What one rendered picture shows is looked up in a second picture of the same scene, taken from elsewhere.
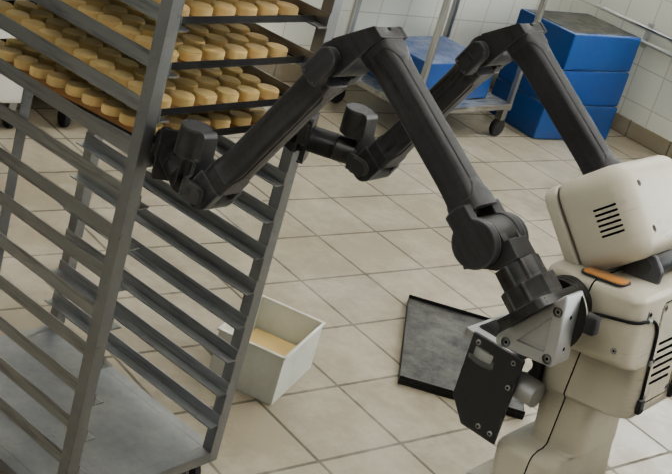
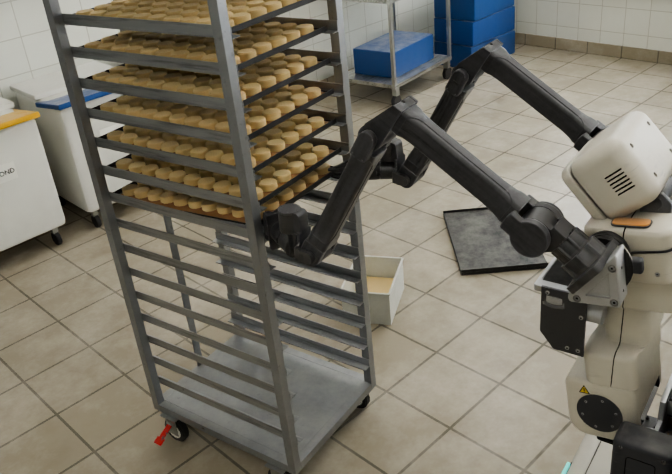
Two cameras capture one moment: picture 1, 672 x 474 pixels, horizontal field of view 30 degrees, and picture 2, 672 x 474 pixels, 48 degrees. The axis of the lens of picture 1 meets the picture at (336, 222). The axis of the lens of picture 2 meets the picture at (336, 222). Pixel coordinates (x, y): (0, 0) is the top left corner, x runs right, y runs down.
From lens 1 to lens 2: 50 cm
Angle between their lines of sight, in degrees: 6
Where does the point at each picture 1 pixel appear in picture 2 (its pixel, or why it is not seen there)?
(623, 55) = not seen: outside the picture
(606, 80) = (502, 16)
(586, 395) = (641, 304)
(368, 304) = (420, 227)
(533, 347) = (600, 297)
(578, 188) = (586, 165)
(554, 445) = (626, 341)
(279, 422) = (401, 334)
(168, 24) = (241, 147)
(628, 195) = (628, 159)
